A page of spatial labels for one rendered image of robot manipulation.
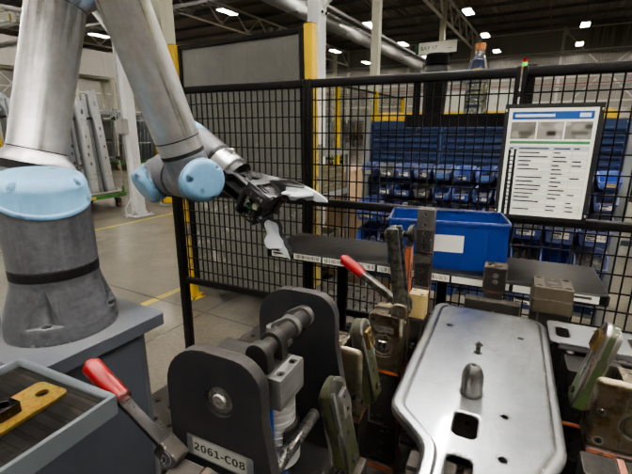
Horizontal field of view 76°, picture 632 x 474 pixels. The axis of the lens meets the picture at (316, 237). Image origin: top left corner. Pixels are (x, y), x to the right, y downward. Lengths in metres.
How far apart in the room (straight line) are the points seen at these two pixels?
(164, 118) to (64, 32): 0.20
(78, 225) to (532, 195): 1.08
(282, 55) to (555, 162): 1.92
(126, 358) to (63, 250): 0.19
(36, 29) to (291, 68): 2.06
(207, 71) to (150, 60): 2.49
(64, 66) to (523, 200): 1.10
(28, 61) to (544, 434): 0.91
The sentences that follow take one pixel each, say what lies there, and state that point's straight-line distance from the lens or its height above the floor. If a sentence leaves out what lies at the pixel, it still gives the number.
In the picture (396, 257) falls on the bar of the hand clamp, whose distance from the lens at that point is 0.75.
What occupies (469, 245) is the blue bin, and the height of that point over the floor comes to 1.10.
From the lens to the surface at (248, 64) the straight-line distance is 2.93.
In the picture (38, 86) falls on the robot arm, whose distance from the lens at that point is 0.79.
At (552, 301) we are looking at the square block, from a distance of 1.01.
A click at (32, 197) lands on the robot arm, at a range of 0.63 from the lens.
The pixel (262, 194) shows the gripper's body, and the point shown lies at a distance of 0.77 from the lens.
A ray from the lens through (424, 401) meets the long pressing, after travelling 0.66.
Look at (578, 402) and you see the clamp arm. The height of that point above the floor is 0.99.
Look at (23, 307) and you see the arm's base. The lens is 0.68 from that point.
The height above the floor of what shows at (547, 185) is 1.24.
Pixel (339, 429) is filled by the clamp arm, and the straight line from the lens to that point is 0.51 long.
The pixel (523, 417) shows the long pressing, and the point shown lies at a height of 1.00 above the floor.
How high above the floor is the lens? 1.38
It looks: 15 degrees down
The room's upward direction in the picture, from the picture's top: straight up
